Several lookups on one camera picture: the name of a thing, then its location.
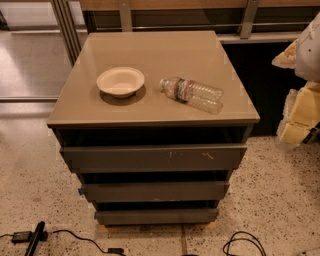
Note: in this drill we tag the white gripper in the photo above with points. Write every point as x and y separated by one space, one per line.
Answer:
308 56

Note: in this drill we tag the grey drawer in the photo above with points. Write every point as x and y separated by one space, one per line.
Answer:
139 217
170 158
155 192

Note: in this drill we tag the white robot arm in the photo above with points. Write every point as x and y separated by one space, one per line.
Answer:
307 62

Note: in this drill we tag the grey drawer cabinet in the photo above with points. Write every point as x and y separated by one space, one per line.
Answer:
84 116

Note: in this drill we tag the dark object at right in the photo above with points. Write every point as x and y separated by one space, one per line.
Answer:
314 135

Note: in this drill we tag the clear plastic water bottle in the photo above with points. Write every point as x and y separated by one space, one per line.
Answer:
200 96

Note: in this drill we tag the white paper bowl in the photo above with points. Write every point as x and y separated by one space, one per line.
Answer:
121 82

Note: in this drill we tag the blue tape piece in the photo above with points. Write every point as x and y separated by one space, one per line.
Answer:
80 191

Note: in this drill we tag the black bar device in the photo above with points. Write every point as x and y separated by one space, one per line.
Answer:
40 234

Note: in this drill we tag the black power adapter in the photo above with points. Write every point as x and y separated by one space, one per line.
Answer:
21 237

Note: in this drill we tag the metal shelf frame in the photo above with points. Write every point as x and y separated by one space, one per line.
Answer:
235 21

